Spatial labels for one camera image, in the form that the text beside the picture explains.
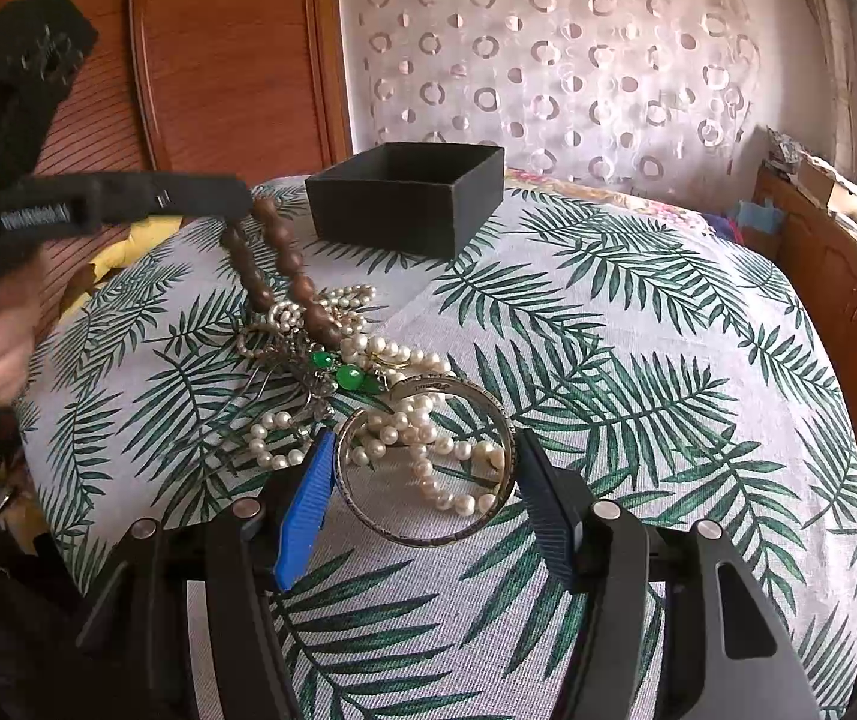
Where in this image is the brown wooden wardrobe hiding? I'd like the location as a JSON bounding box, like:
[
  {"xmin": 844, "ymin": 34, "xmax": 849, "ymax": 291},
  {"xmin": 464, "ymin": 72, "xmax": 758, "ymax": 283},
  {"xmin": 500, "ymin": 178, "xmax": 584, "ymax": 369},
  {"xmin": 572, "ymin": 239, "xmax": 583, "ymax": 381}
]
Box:
[{"xmin": 0, "ymin": 0, "xmax": 356, "ymax": 338}]

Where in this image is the leaf print tablecloth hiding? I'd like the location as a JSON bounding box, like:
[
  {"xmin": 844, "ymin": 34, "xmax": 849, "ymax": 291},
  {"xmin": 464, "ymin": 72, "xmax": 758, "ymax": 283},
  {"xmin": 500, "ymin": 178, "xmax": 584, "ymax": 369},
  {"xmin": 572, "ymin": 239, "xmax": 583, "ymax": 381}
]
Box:
[{"xmin": 12, "ymin": 172, "xmax": 857, "ymax": 720}]

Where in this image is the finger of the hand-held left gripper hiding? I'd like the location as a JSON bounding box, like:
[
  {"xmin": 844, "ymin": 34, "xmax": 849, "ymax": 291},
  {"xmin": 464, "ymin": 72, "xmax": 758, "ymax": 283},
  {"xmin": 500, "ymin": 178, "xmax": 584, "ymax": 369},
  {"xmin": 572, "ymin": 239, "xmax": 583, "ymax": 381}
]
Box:
[{"xmin": 98, "ymin": 171, "xmax": 254, "ymax": 232}]

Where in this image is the brown wooden bead bracelet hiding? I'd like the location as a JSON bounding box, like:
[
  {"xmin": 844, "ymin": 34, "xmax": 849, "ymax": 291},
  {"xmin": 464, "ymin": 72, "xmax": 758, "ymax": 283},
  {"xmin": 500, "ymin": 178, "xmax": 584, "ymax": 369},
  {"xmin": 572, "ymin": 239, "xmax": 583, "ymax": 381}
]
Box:
[{"xmin": 219, "ymin": 197, "xmax": 344, "ymax": 352}]

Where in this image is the white pearl necklace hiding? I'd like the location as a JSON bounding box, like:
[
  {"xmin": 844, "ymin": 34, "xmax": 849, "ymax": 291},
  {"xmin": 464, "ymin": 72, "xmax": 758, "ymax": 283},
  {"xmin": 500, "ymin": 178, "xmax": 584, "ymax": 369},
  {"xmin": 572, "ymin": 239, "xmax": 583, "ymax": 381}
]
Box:
[{"xmin": 248, "ymin": 283, "xmax": 506, "ymax": 520}]

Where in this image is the black jewelry box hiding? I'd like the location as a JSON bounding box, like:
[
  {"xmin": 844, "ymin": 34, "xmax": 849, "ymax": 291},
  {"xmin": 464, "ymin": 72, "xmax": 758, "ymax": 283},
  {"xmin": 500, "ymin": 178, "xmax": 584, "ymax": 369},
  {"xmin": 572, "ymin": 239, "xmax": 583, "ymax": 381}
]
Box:
[{"xmin": 304, "ymin": 141, "xmax": 506, "ymax": 262}]

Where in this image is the light blue box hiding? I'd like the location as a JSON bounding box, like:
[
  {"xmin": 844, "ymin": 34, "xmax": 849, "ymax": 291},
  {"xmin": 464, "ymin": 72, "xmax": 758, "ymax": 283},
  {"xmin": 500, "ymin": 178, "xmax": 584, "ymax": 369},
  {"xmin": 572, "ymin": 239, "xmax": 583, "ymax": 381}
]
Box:
[{"xmin": 738, "ymin": 197, "xmax": 787, "ymax": 232}]

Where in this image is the cardboard box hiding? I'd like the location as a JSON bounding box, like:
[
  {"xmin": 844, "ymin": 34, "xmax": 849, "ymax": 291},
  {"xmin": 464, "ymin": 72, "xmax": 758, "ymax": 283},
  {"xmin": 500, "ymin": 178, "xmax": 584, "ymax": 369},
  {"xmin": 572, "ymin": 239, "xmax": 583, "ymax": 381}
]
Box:
[{"xmin": 797, "ymin": 156, "xmax": 857, "ymax": 215}]

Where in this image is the brown wooden cabinet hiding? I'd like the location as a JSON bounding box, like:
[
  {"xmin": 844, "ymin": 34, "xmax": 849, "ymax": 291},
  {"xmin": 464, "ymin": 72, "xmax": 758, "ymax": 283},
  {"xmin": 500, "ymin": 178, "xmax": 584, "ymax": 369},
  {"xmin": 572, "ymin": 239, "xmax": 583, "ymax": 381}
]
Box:
[{"xmin": 741, "ymin": 163, "xmax": 857, "ymax": 458}]

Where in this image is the silver engraved bangle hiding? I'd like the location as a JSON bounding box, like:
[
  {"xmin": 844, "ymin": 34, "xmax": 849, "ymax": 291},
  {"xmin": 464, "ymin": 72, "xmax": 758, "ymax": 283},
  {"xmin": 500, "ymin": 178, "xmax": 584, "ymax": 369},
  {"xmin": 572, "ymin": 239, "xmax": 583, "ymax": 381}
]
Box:
[{"xmin": 333, "ymin": 370, "xmax": 524, "ymax": 548}]

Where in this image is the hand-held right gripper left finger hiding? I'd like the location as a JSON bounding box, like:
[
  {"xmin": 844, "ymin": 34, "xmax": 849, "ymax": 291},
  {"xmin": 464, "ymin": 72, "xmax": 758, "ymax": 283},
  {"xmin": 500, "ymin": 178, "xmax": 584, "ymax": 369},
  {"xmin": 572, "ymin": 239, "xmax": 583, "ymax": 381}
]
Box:
[{"xmin": 76, "ymin": 426, "xmax": 339, "ymax": 720}]

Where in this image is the green bead earring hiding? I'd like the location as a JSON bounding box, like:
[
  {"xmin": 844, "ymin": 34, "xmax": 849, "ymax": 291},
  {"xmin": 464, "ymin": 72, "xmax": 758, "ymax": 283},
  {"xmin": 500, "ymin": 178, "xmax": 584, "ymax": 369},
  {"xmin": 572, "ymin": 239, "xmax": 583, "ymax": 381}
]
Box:
[{"xmin": 308, "ymin": 347, "xmax": 390, "ymax": 396}]

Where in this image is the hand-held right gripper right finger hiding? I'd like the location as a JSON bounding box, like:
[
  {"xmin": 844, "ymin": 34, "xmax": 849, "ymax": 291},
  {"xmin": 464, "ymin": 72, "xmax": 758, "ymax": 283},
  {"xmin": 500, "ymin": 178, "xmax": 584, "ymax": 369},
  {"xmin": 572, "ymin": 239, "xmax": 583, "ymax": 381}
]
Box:
[{"xmin": 514, "ymin": 427, "xmax": 823, "ymax": 720}]

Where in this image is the pink circle pattern curtain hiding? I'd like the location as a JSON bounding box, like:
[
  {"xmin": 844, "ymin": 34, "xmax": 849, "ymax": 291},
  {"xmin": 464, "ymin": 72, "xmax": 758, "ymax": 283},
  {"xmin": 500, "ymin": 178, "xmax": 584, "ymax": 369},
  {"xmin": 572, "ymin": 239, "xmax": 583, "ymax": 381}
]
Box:
[{"xmin": 334, "ymin": 0, "xmax": 838, "ymax": 202}]

